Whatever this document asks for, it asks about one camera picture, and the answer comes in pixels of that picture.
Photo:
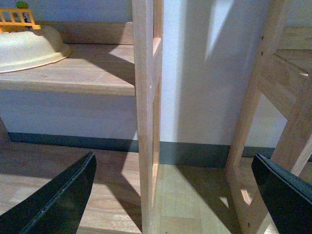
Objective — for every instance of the left wooden shelf unit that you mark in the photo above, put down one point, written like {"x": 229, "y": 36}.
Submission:
{"x": 108, "y": 60}

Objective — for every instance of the orange toy fence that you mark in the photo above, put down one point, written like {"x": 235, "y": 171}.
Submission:
{"x": 17, "y": 19}

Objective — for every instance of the right wooden shelf unit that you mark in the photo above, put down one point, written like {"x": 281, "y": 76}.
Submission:
{"x": 276, "y": 111}

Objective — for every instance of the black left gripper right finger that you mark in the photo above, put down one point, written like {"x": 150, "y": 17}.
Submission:
{"x": 287, "y": 197}

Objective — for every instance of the cream plastic toy base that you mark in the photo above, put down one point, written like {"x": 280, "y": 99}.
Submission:
{"x": 31, "y": 49}

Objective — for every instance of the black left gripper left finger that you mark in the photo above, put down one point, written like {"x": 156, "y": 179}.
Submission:
{"x": 58, "y": 206}

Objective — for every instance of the wooden shelf unit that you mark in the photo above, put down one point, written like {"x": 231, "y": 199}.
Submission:
{"x": 276, "y": 111}
{"x": 108, "y": 60}

